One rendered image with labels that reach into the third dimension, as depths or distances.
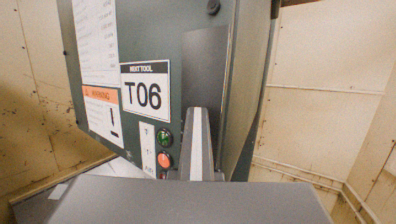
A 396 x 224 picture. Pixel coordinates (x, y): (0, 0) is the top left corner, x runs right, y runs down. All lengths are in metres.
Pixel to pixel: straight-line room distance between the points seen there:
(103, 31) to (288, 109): 1.14
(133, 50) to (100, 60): 0.10
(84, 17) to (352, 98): 1.33
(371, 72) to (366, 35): 0.23
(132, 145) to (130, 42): 0.15
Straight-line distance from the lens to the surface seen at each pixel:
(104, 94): 0.27
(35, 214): 1.54
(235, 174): 1.01
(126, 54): 0.20
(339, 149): 1.32
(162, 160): 0.17
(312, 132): 1.23
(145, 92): 0.17
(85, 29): 0.33
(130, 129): 0.22
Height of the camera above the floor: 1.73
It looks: 14 degrees down
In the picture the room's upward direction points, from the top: 3 degrees clockwise
